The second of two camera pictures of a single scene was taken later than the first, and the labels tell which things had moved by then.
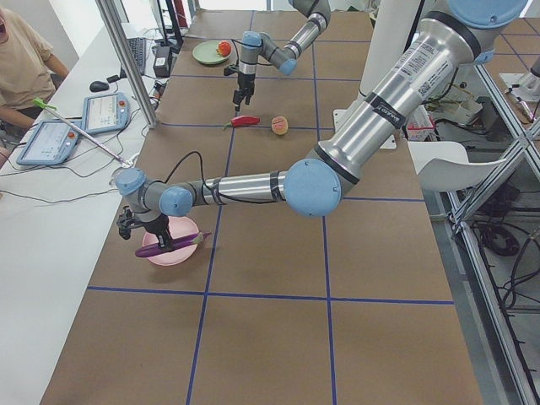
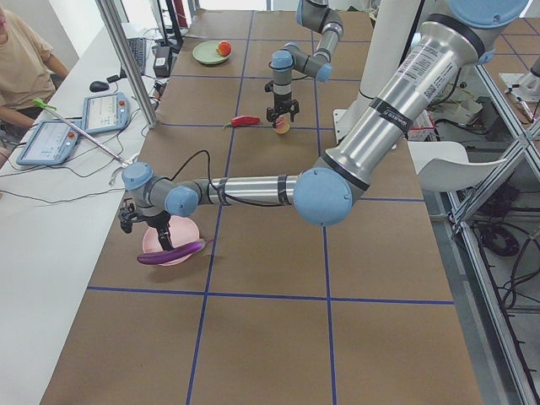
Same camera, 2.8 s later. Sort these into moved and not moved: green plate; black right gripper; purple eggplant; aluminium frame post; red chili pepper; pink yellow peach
Moved: purple eggplant; black right gripper
Not moved: green plate; aluminium frame post; pink yellow peach; red chili pepper
